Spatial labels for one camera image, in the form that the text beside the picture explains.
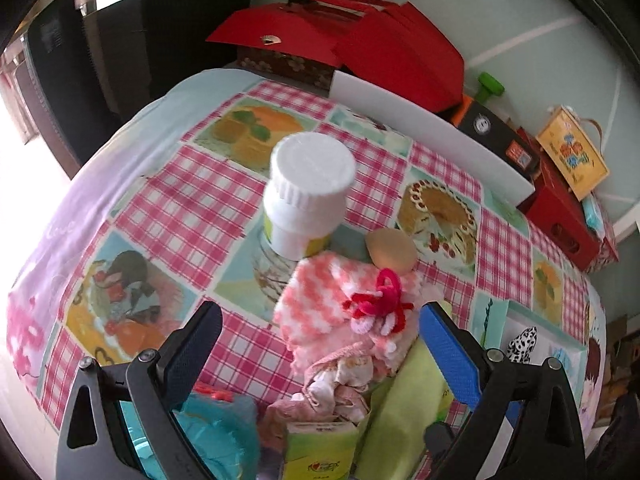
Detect red cardboard box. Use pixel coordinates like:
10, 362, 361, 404
517, 127, 603, 273

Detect teal wipes packet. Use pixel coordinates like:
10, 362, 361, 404
580, 195, 608, 236

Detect crumpled floral cloth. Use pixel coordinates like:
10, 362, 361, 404
262, 342, 376, 431

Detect red gift boxes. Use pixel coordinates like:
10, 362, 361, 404
310, 0, 466, 113

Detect green tissue packet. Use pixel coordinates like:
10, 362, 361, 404
279, 420, 358, 480

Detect yellow-green cloth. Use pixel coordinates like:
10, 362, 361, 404
352, 345, 456, 480

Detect orange box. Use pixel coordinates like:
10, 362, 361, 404
450, 95, 473, 126

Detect black cardboard box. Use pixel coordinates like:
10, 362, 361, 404
460, 100, 541, 171

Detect white board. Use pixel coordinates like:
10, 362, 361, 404
330, 70, 536, 206

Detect yellow printed gift bag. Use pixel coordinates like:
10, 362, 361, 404
536, 105, 611, 202

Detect pink checkered printed tablecloth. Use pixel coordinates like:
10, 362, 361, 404
30, 80, 608, 480

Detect red paper gift bag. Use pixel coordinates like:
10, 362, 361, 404
206, 2, 346, 68

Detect pink white knitted cloth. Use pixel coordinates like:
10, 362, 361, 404
272, 252, 426, 376

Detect pale printed bedsheet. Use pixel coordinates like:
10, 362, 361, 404
5, 67, 261, 411

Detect brown floral box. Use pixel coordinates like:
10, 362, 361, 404
235, 45, 341, 98

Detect black white spotted cloth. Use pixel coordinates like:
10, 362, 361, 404
509, 326, 538, 365

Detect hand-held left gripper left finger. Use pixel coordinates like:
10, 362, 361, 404
55, 301, 223, 480

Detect black cabinet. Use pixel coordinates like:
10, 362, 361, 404
25, 0, 256, 171

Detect red pipe cleaner hair tie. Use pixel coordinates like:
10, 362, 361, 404
341, 268, 415, 335

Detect white plastic bottle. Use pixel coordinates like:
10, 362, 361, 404
259, 132, 357, 261

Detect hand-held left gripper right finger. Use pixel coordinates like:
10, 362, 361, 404
419, 301, 588, 480

